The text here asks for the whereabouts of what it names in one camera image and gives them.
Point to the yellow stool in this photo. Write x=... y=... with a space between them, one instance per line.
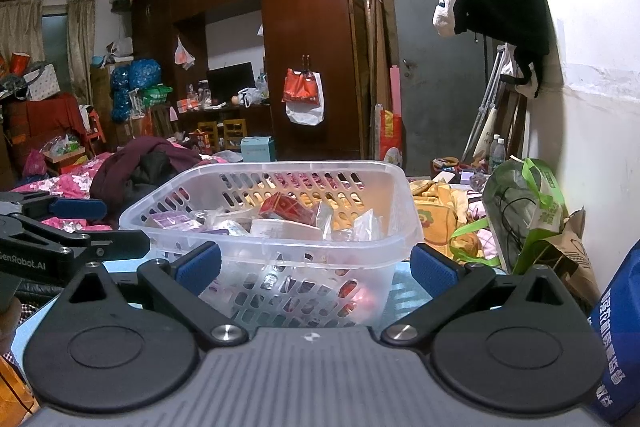
x=222 y=132

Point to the beige curtain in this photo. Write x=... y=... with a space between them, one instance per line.
x=81 y=47
x=20 y=29

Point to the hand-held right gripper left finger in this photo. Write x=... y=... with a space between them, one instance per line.
x=200 y=264

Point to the purple packet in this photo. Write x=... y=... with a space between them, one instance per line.
x=175 y=222

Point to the flat white box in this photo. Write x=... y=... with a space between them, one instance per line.
x=282 y=229

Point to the dark red wooden wardrobe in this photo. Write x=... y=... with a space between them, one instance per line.
x=310 y=32

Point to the green and white shopping bag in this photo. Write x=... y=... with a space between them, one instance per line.
x=530 y=207

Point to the pink hanging plastic bag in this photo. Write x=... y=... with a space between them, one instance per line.
x=184 y=54

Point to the clear plastic bottle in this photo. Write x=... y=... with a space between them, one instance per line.
x=496 y=154

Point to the brown paper bag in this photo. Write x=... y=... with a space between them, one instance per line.
x=570 y=257

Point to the white plastic lattice basket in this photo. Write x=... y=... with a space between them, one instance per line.
x=300 y=267

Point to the wooden planks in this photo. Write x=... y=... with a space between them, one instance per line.
x=372 y=72

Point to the dark clothing pile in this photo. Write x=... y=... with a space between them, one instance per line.
x=145 y=167

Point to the black hanging garment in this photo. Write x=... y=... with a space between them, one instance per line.
x=505 y=12

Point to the blue tote bag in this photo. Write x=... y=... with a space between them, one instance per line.
x=620 y=332

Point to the teal box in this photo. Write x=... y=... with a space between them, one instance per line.
x=257 y=149

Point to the pink floral blanket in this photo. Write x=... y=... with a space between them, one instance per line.
x=65 y=184

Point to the orange and white plastic bag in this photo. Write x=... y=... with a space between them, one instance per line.
x=300 y=92

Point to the white gift bag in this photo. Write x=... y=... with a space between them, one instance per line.
x=41 y=83

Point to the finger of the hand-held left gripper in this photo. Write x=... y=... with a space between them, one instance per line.
x=115 y=243
x=80 y=208

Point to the green plastic basket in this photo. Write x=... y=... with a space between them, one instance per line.
x=157 y=96

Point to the red draped cloth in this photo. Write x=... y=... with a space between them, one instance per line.
x=45 y=117

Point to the black monitor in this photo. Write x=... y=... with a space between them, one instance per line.
x=230 y=82

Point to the red and yellow bag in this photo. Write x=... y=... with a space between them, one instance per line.
x=391 y=137

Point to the clear plastic bag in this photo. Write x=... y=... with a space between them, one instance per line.
x=360 y=227

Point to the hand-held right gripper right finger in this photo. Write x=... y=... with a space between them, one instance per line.
x=432 y=267

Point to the blue plastic bags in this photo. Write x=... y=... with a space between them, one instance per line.
x=132 y=82

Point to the grey door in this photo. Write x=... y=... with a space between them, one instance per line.
x=430 y=82

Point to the red box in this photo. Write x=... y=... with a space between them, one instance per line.
x=285 y=209

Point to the yellow printed blanket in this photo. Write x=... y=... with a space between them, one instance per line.
x=440 y=212

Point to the pink board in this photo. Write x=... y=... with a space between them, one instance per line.
x=395 y=89

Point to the metal crutches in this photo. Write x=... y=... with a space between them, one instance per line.
x=482 y=112

